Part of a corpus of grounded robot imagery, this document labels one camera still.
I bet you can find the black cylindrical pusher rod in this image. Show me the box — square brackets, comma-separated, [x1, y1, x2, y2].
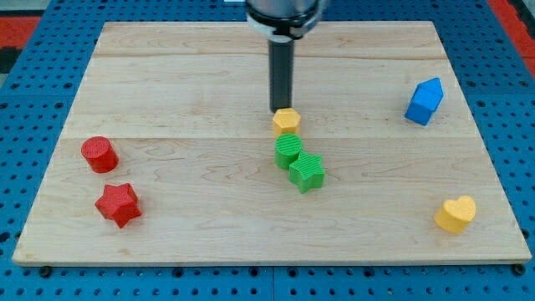
[268, 41, 294, 113]

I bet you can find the yellow hexagon block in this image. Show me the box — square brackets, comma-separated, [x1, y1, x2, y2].
[273, 108, 301, 137]

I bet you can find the yellow heart block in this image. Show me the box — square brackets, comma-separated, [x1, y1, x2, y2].
[434, 196, 476, 234]

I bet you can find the green cylinder block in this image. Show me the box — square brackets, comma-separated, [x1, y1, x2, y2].
[274, 133, 303, 170]

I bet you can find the green star block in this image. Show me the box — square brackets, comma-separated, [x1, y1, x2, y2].
[288, 151, 325, 194]

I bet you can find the light wooden board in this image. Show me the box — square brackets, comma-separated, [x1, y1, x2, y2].
[13, 21, 532, 267]

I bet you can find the blue house-shaped block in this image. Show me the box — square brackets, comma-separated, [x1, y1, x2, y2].
[405, 77, 444, 126]

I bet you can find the red cylinder block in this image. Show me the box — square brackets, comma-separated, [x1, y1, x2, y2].
[81, 136, 119, 173]

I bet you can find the red star block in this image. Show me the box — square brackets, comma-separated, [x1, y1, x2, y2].
[94, 183, 142, 228]

